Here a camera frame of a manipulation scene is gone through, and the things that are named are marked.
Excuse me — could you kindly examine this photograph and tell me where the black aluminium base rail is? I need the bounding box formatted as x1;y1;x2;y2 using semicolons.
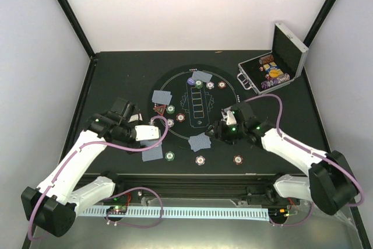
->
113;173;355;206

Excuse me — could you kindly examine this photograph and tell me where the blue chip stack front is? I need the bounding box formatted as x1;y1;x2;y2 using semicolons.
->
195;156;206;166

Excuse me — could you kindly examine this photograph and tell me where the right black frame post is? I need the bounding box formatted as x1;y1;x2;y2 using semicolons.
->
303;0;337;47

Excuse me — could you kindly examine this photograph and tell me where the blue chips seat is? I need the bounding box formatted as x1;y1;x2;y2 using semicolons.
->
206;82;214;90
167;119;174;128

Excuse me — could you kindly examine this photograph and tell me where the orange big blind button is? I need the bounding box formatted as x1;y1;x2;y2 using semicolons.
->
269;69;279;77

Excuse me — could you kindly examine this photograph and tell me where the dealt card bottom seat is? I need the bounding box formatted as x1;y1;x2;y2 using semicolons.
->
188;135;205;152

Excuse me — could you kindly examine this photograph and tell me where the brown chip stack front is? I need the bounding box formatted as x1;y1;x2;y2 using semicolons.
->
233;155;243;165

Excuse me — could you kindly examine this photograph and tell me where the round black poker mat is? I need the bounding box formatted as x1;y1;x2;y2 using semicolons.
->
147;64;245;149

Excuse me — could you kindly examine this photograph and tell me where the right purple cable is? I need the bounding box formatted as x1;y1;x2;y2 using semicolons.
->
241;94;365;228

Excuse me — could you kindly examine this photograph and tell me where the purple small blind button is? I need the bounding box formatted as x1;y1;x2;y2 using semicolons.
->
187;78;195;86

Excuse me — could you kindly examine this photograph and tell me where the dealt card top seat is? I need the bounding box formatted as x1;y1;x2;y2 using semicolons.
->
191;71;205;82

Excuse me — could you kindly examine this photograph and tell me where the aluminium poker case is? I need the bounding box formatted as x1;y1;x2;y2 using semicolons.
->
237;22;309;95

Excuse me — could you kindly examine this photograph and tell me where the white slotted cable duct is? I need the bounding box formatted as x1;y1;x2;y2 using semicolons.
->
80;205;269;222

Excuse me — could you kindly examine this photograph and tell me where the red triangle marker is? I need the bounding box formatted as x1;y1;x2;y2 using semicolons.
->
153;104;167;116

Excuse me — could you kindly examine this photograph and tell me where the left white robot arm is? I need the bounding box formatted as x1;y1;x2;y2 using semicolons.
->
21;98;140;237

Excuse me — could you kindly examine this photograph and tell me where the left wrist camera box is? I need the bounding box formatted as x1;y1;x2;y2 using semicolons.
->
135;125;160;142

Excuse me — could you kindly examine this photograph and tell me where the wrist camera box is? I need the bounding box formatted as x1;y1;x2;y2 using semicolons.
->
221;108;237;126
135;125;160;142

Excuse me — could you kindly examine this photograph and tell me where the left black frame post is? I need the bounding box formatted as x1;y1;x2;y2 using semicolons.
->
57;0;95;58

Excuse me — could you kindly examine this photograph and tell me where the brown chips seat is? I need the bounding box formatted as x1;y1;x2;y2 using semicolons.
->
218;81;226;89
176;114;185;122

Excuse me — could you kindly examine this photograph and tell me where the green chip stack front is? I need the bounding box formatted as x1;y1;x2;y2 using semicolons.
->
165;151;175;162

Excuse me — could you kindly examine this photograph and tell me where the brown chips top seat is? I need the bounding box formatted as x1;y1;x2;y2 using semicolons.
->
218;81;226;89

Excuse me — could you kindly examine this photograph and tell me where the dealt card seat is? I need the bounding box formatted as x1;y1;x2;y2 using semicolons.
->
188;135;205;152
152;90;164;104
191;71;205;82

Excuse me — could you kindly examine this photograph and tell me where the white card box tray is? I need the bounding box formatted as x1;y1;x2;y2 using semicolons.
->
129;114;142;122

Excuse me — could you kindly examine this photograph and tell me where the black frame post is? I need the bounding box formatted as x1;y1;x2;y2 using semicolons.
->
57;0;95;58
303;0;337;47

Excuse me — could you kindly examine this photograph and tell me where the blue chips top seat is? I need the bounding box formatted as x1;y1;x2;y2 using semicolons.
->
206;82;214;90

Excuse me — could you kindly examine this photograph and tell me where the blue playing card box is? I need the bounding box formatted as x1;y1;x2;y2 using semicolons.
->
263;62;284;78

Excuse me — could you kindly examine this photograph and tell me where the purple chip row in case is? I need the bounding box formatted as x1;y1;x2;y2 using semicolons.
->
261;79;275;90

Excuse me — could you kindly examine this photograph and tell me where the orange chip row in case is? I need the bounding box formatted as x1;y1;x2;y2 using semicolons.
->
259;54;274;65

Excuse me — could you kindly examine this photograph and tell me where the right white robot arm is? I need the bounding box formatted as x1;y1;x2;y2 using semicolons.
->
206;102;361;215

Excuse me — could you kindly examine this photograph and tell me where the green chips top seat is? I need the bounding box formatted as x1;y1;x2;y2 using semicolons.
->
195;80;203;89

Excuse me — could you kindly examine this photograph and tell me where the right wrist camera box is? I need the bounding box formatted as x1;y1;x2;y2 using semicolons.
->
221;108;237;126

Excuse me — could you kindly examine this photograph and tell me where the burn card off mat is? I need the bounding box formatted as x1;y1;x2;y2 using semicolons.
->
142;146;163;162

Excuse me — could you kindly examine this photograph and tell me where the green chips seat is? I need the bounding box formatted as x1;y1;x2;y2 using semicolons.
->
166;105;175;114
195;80;203;89

